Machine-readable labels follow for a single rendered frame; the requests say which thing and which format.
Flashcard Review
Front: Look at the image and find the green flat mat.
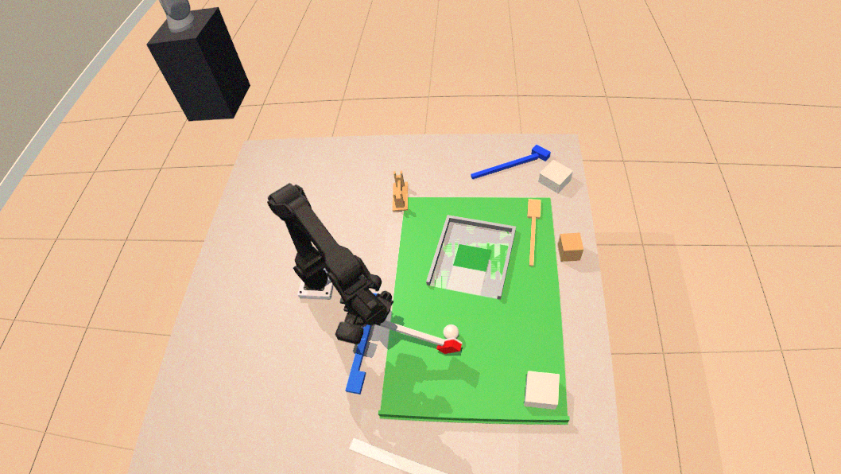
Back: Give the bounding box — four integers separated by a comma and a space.
381, 197, 568, 416

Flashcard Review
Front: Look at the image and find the white flat strip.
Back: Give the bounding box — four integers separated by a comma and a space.
350, 438, 446, 474

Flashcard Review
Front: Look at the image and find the white golf ball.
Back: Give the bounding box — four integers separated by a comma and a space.
444, 324, 459, 339

